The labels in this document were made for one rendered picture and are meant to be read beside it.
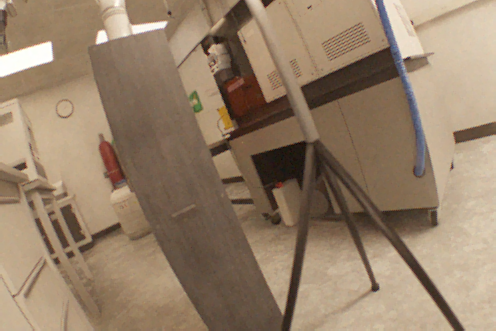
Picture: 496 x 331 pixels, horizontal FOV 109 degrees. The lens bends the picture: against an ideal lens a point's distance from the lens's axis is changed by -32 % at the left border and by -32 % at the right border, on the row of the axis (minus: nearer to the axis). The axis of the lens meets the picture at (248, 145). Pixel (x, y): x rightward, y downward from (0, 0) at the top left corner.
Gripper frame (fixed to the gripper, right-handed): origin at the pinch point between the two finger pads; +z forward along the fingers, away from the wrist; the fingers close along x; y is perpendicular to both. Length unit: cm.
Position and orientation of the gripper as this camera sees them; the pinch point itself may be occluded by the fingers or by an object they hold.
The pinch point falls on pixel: (5, 52)
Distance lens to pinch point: 104.8
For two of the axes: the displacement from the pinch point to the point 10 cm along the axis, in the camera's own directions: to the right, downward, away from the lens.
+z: 3.7, 9.3, 0.5
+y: -8.1, 3.5, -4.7
